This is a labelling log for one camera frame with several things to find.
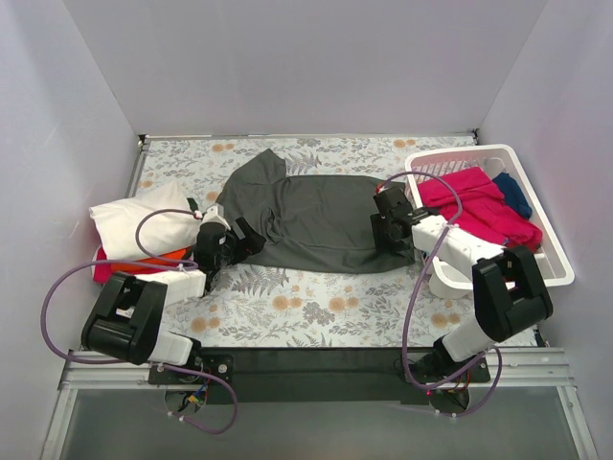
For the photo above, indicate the folded white t shirt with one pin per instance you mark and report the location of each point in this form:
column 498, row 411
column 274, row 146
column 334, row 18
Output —
column 159, row 221

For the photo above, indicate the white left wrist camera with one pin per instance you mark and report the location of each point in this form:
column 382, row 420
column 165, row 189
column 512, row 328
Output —
column 213, row 214

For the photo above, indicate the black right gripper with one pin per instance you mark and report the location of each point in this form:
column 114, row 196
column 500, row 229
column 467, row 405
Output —
column 384, row 224

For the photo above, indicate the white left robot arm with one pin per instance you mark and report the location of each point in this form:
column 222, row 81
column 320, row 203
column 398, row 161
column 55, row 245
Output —
column 126, row 320

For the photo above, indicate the white plastic laundry basket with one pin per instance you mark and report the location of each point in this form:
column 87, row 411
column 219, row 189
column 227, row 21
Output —
column 447, row 282

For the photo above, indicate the floral patterned table mat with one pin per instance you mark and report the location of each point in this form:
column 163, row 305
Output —
column 254, row 306

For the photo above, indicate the folded magenta t shirt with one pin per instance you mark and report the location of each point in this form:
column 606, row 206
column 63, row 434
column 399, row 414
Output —
column 101, row 272

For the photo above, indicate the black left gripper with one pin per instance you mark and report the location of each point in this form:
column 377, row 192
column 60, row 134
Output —
column 235, row 241

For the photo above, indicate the folded dark green t shirt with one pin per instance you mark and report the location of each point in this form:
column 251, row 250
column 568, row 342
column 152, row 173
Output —
column 193, row 204

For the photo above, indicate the aluminium frame rail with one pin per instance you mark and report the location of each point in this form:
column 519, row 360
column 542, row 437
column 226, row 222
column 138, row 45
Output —
column 76, row 378

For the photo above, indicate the pink t shirt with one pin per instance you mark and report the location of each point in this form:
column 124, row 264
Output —
column 476, row 204

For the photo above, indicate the grey t shirt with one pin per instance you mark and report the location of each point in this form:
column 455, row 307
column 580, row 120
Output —
column 318, row 223

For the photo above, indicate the folded orange t shirt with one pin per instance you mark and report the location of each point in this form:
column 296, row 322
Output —
column 154, row 265

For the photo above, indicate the navy blue t shirt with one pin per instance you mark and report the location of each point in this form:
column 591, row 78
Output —
column 513, row 195

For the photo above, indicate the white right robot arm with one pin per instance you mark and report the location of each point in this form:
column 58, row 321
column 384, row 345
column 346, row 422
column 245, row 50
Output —
column 509, row 292

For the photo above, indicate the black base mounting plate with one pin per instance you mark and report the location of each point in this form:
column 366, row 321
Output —
column 310, row 375

